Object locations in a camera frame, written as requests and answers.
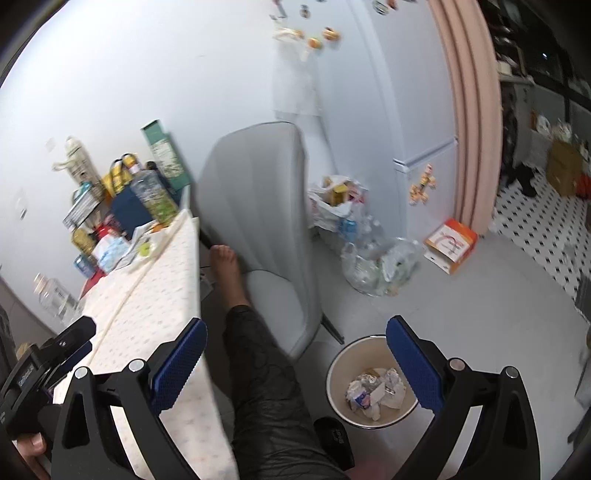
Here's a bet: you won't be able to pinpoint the brown cardboard box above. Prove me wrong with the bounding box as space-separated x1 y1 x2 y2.
547 141 585 197

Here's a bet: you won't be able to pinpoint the navy blue bag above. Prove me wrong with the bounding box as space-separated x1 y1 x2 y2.
111 188 153 232

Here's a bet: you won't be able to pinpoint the dark cloth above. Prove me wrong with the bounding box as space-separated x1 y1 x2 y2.
508 164 539 197

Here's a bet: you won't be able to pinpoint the tall white spray bottle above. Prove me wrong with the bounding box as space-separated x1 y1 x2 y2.
65 137 100 185

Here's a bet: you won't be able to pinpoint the large clear water bottle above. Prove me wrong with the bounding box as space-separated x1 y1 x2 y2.
34 273 80 322

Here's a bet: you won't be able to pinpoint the person's leg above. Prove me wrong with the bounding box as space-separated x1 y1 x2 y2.
209 244 356 480

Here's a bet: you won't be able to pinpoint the light blue tissue pack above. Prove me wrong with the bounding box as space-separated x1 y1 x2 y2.
92 236 131 274

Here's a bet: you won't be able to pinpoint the grey striped box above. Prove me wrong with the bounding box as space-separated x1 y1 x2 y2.
62 184 108 232

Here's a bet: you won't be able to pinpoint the yellow packet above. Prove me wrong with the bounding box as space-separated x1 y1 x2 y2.
108 154 141 197

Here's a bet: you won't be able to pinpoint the pink door frame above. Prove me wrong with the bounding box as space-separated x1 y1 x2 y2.
427 0 504 236

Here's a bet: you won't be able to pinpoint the white paper tissue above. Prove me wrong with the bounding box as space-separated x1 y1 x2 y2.
369 385 404 418

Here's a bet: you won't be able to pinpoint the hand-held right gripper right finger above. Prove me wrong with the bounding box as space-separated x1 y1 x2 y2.
385 315 541 480

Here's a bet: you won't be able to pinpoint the yellow figure fridge magnets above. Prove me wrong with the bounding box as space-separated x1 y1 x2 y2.
409 164 439 204

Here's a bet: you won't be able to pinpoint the white plastic bag with packets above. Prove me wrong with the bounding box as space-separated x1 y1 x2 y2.
308 175 370 232

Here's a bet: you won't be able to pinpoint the clear jar with green contents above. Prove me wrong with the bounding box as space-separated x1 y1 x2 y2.
130 169 180 225

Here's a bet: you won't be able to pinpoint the orange white cardboard box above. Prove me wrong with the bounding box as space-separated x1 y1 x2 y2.
424 218 478 275

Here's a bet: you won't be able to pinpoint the red table mat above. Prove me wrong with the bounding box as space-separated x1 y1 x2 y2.
79 270 109 298

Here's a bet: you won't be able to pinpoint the clear bag of plastic bottles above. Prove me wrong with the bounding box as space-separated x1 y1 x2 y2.
341 203 428 296

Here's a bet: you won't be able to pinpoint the black slipper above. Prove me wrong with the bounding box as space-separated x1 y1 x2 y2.
314 416 356 472

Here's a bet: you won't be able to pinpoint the tall green box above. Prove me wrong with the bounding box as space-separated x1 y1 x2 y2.
141 120 192 190

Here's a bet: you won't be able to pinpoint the white refrigerator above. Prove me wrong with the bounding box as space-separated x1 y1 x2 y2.
271 0 459 241

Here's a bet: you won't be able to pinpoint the person's left hand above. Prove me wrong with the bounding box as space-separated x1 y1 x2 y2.
14 436 52 480

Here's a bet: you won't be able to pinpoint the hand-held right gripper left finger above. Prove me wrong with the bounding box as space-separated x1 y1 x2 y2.
51 318 208 480

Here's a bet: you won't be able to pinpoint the cream round waste bin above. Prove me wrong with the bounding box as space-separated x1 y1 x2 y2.
326 335 421 430

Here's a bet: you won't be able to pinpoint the grey upholstered chair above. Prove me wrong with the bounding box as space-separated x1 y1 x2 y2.
196 121 345 361

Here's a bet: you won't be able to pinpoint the floral cream tablecloth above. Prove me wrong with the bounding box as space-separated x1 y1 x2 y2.
53 210 238 480

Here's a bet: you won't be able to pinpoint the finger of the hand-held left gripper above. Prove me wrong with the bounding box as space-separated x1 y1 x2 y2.
41 316 98 386

